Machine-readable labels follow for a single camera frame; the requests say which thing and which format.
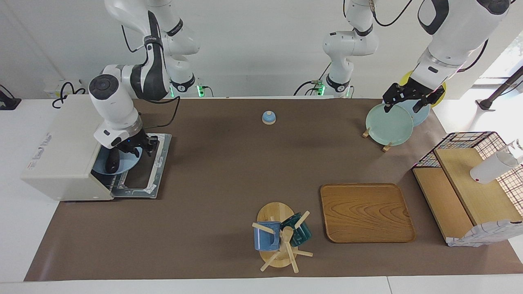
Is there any light blue serving plate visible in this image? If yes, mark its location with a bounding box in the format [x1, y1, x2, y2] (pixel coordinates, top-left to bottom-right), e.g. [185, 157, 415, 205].
[92, 146, 143, 176]

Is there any cream toaster oven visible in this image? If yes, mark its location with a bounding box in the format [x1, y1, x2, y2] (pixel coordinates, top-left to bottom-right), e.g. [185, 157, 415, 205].
[21, 95, 141, 201]

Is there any light blue plate in rack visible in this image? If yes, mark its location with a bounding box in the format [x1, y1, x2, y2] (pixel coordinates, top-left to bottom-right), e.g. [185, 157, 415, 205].
[394, 100, 431, 127]

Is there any yellow plate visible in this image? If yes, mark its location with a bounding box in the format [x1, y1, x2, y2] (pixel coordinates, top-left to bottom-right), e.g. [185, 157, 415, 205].
[398, 70, 447, 109]

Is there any pale green plate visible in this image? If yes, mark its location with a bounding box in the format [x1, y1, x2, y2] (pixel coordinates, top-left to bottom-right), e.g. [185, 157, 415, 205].
[365, 103, 414, 146]

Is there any wooden plate rack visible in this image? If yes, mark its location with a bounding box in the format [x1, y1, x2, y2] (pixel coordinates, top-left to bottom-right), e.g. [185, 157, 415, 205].
[362, 127, 393, 152]

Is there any black pole stand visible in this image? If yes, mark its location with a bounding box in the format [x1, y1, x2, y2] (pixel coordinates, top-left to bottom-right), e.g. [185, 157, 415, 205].
[476, 65, 523, 111]

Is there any white spray bottle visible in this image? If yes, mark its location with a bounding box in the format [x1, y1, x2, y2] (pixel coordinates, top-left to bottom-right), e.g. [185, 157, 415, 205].
[470, 140, 523, 184]

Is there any wooden shelf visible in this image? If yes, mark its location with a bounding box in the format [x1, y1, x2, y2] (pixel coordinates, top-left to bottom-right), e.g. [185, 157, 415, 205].
[413, 148, 523, 245]

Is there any brown table mat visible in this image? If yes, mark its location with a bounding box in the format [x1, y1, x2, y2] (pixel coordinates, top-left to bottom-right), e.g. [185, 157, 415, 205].
[24, 98, 523, 282]

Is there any wooden serving tray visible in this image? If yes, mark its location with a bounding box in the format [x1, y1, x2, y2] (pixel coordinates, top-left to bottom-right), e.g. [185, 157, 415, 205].
[320, 183, 416, 244]

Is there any wooden mug tree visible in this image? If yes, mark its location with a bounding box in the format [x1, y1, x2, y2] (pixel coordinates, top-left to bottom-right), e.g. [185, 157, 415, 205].
[251, 202, 314, 273]

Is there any white patterned cloth liner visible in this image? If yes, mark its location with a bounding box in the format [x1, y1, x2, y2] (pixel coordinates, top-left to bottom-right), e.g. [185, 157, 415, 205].
[447, 220, 523, 247]

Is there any blue mug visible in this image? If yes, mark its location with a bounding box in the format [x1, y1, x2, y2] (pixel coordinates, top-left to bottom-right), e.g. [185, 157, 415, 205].
[253, 221, 282, 251]

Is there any dark green mug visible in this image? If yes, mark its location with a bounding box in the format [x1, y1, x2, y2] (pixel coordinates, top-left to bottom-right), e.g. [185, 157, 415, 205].
[280, 212, 312, 247]

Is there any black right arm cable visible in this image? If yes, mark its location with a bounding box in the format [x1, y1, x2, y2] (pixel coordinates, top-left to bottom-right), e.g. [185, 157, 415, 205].
[121, 24, 181, 129]

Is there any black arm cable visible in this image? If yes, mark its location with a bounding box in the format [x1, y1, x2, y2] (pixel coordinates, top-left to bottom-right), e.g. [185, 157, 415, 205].
[121, 24, 181, 129]
[370, 0, 489, 73]

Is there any black wire basket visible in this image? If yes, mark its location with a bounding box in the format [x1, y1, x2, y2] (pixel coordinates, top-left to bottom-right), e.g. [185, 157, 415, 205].
[412, 131, 523, 217]

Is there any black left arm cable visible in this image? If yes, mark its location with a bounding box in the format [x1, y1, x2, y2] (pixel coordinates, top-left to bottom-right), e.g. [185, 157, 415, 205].
[370, 0, 489, 73]

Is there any black power cord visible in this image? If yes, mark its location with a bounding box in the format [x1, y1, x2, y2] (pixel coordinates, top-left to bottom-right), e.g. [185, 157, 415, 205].
[52, 82, 87, 109]

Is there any black clamp mount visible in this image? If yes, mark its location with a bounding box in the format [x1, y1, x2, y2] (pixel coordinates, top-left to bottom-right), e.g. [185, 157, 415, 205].
[0, 85, 22, 111]

